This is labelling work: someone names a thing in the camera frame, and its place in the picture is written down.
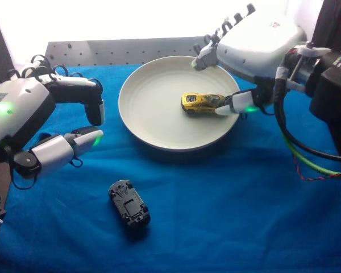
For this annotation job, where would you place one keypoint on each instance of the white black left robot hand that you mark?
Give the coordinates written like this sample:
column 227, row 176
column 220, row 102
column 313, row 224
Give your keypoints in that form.
column 17, row 99

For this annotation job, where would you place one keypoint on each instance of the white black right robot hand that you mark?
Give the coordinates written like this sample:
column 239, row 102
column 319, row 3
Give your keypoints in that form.
column 253, row 42

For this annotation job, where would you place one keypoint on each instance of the yellow toy car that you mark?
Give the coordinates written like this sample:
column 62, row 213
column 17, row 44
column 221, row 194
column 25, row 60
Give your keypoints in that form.
column 199, row 103

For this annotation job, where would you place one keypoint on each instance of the green toy car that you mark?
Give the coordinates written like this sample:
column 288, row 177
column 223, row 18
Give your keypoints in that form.
column 129, row 203

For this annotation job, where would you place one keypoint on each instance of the white round plate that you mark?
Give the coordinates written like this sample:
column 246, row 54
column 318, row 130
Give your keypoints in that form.
column 153, row 122

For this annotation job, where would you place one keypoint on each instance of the blue cloth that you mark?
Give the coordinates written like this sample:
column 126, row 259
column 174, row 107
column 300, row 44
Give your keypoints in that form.
column 216, row 221

